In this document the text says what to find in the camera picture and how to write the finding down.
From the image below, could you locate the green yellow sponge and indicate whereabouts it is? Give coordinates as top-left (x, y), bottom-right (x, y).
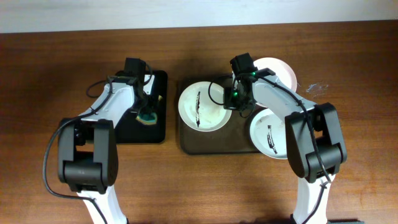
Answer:
top-left (136, 95), bottom-right (163, 126)

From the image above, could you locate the white plate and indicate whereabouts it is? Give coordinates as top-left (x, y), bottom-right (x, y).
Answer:
top-left (254, 57), bottom-right (297, 92)
top-left (178, 82), bottom-right (232, 132)
top-left (249, 109), bottom-right (287, 159)

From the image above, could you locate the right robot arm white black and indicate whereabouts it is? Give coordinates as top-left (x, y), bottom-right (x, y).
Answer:
top-left (223, 53), bottom-right (347, 223)

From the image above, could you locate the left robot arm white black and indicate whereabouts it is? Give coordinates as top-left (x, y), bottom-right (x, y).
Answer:
top-left (58, 58), bottom-right (160, 223)

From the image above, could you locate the black plastic tray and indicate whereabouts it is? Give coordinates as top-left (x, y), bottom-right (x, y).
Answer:
top-left (114, 70), bottom-right (168, 144)

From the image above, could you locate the brown serving tray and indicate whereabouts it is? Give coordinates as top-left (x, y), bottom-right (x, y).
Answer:
top-left (177, 77), bottom-right (262, 155)

